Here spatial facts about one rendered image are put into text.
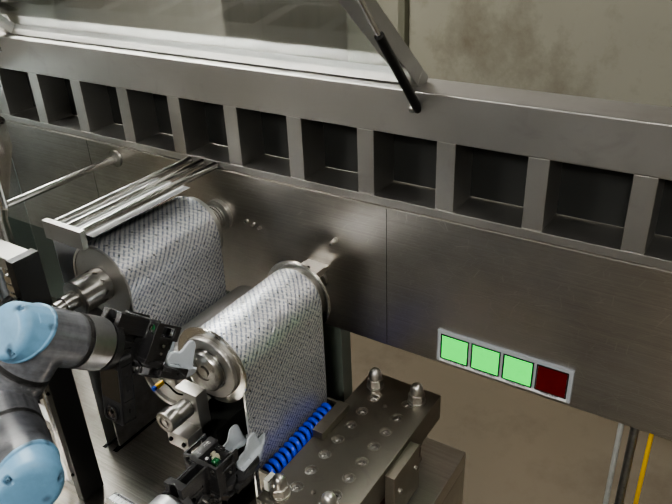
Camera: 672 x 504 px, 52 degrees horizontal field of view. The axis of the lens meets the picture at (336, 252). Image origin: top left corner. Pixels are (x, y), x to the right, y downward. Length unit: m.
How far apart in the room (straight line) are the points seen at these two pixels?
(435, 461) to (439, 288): 0.40
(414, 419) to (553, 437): 1.58
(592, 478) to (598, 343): 1.64
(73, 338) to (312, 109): 0.59
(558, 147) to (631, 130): 0.10
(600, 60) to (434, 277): 2.15
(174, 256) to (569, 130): 0.72
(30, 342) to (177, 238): 0.50
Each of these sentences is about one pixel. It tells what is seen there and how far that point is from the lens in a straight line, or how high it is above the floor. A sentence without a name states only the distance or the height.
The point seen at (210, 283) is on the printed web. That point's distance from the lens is 1.41.
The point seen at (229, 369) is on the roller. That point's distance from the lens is 1.15.
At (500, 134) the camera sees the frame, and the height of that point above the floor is 1.61.
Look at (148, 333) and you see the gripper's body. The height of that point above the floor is 1.39.
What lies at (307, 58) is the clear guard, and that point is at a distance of 1.25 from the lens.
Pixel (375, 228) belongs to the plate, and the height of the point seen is 1.39.
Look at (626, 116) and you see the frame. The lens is 1.05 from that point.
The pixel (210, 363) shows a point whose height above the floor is 1.28.
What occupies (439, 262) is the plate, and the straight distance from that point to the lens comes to 1.23.
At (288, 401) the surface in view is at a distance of 1.31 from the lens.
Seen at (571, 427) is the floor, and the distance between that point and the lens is 2.98.
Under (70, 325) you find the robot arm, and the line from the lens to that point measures 0.94.
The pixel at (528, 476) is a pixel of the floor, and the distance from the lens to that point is 2.76.
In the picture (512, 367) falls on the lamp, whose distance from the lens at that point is 1.28.
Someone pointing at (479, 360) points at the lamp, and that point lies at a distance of 1.30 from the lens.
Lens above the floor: 1.97
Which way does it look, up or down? 29 degrees down
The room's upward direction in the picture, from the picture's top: 3 degrees counter-clockwise
